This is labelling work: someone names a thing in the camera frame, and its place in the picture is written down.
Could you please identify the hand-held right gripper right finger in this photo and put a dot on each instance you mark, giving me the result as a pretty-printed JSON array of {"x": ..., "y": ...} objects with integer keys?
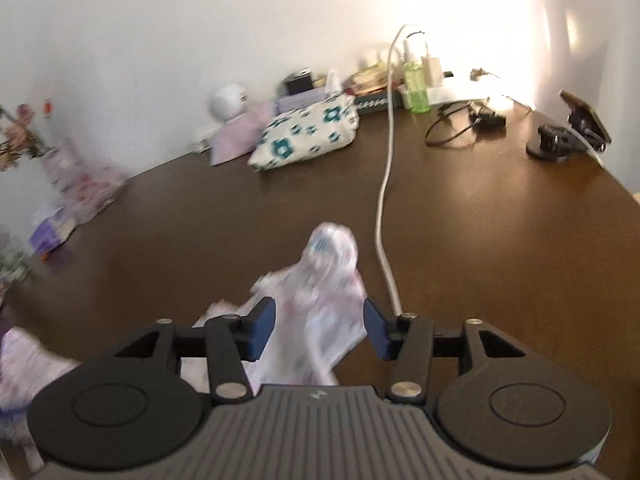
[{"x": 377, "y": 327}]

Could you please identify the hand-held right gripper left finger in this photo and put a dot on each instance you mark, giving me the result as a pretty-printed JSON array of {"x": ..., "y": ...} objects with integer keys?
[{"x": 262, "y": 327}]

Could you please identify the pink floral garment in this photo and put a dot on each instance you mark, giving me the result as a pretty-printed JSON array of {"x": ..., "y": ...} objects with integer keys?
[{"x": 320, "y": 310}]

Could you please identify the white plastic clip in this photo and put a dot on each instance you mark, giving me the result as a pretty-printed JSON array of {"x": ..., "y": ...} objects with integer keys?
[{"x": 202, "y": 145}]

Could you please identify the pink cloth pouch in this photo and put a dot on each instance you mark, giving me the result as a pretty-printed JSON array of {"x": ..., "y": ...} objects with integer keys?
[{"x": 240, "y": 135}]

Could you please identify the folded white cloth teal flowers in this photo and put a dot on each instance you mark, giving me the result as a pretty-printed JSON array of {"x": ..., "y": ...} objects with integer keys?
[{"x": 305, "y": 132}]

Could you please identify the clear plastic bag red print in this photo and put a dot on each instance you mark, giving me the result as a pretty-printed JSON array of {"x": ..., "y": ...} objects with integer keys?
[{"x": 92, "y": 187}]

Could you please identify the dark printed box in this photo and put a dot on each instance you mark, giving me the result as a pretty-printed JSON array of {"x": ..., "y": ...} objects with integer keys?
[{"x": 375, "y": 103}]

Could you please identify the lavender flat box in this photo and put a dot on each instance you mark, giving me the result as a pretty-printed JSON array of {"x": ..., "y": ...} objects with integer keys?
[{"x": 300, "y": 100}]

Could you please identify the purple tissue box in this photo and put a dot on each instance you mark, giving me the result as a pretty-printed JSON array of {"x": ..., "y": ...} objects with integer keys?
[{"x": 50, "y": 230}]

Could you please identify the green liquid bottle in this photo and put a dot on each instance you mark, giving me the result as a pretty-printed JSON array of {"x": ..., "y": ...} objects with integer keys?
[{"x": 417, "y": 90}]

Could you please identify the white power strip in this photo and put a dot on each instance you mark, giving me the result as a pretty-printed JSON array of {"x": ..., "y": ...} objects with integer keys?
[{"x": 460, "y": 95}]

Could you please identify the small black white device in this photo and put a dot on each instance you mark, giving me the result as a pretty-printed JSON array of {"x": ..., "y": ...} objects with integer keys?
[{"x": 299, "y": 82}]

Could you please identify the patterned flower vase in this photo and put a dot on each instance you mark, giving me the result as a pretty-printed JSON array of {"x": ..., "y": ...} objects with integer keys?
[{"x": 62, "y": 165}]

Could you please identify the white charger plug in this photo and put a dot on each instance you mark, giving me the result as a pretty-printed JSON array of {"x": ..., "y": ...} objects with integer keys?
[{"x": 434, "y": 72}]

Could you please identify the grey usb plug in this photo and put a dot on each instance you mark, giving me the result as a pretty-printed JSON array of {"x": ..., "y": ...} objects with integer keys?
[{"x": 480, "y": 74}]

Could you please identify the smartphone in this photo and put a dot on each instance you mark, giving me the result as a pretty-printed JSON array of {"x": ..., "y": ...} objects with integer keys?
[{"x": 592, "y": 115}]

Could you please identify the dried rose bouquet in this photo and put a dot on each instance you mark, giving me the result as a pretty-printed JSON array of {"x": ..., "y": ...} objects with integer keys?
[{"x": 20, "y": 132}]

